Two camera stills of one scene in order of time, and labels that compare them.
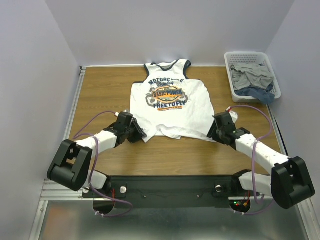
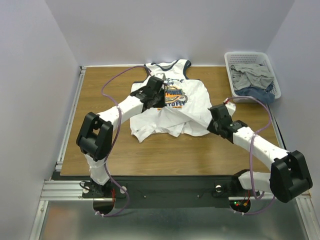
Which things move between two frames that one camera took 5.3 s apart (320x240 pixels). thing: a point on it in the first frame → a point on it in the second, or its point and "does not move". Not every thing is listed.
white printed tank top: [168, 105] does not move
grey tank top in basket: [245, 75] does not move
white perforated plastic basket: [235, 58] does not move
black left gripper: [139, 134] → [163, 104]
